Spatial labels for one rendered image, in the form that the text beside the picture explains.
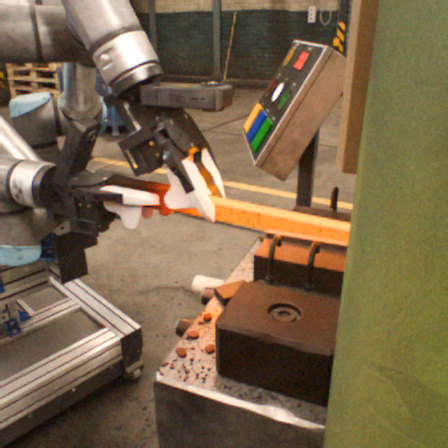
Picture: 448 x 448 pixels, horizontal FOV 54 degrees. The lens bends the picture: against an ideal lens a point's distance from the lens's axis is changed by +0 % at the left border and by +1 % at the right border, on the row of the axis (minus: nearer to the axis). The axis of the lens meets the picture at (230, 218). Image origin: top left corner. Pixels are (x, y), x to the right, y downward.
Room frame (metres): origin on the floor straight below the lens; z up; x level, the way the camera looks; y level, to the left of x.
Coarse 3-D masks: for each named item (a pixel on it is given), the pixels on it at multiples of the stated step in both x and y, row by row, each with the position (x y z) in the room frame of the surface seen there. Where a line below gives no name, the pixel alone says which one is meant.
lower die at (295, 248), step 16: (304, 208) 0.63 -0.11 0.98; (320, 208) 0.63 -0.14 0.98; (288, 240) 0.49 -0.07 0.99; (304, 240) 0.48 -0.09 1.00; (320, 240) 0.48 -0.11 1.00; (336, 240) 0.48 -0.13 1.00; (256, 256) 0.45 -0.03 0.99; (288, 256) 0.45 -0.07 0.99; (304, 256) 0.45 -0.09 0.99; (320, 256) 0.45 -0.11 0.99; (336, 256) 0.45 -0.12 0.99; (256, 272) 0.45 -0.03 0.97; (288, 272) 0.44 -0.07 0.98; (304, 272) 0.43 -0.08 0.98; (320, 272) 0.43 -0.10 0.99; (336, 272) 0.42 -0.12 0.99; (320, 288) 0.43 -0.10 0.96; (336, 288) 0.42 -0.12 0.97
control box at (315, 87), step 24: (312, 48) 1.03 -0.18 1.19; (288, 72) 1.12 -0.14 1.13; (312, 72) 0.93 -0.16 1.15; (336, 72) 0.93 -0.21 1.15; (264, 96) 1.22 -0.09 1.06; (288, 96) 0.97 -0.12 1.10; (312, 96) 0.93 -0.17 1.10; (336, 96) 0.93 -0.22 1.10; (288, 120) 0.93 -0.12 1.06; (312, 120) 0.93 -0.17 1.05; (264, 144) 0.94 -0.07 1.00; (288, 144) 0.93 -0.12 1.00; (264, 168) 0.92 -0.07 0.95; (288, 168) 0.93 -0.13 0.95
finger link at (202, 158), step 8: (200, 152) 0.59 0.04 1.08; (192, 160) 0.59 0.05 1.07; (200, 160) 0.58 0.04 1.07; (208, 160) 0.59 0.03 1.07; (200, 168) 0.58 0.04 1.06; (208, 168) 0.58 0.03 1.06; (216, 168) 0.60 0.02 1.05; (200, 176) 0.59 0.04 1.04; (208, 176) 0.58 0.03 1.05; (216, 176) 0.58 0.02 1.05; (208, 184) 0.58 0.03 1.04; (216, 184) 0.57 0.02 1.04; (208, 192) 0.59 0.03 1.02; (216, 192) 0.57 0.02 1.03
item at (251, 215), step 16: (160, 192) 0.56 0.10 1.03; (160, 208) 0.56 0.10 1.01; (192, 208) 0.55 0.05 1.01; (224, 208) 0.54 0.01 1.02; (240, 208) 0.53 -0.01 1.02; (256, 208) 0.53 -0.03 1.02; (272, 208) 0.54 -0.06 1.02; (240, 224) 0.53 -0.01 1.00; (256, 224) 0.52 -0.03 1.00; (272, 224) 0.51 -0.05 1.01; (288, 224) 0.50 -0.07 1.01; (304, 224) 0.50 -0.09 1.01; (320, 224) 0.49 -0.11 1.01; (336, 224) 0.50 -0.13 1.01
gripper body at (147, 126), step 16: (128, 80) 0.56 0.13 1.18; (144, 80) 0.57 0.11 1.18; (112, 96) 0.59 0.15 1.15; (128, 96) 0.59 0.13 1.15; (128, 112) 0.58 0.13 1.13; (144, 112) 0.58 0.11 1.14; (160, 112) 0.57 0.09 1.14; (176, 112) 0.57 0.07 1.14; (128, 128) 0.58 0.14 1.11; (144, 128) 0.55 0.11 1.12; (160, 128) 0.54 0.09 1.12; (176, 128) 0.56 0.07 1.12; (192, 128) 0.59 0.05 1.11; (128, 144) 0.56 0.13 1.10; (144, 144) 0.56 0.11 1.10; (160, 144) 0.55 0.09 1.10; (176, 144) 0.54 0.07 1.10; (192, 144) 0.57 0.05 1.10; (128, 160) 0.57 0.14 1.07; (144, 160) 0.57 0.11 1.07; (160, 160) 0.55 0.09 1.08
